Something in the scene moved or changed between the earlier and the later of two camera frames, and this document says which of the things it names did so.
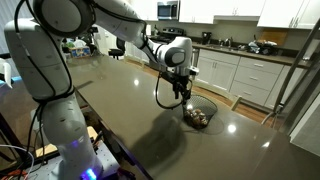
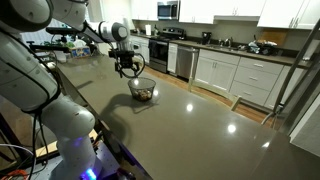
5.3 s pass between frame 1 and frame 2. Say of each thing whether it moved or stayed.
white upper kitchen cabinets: stayed
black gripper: moved
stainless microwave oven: stayed
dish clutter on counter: stayed
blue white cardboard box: stayed
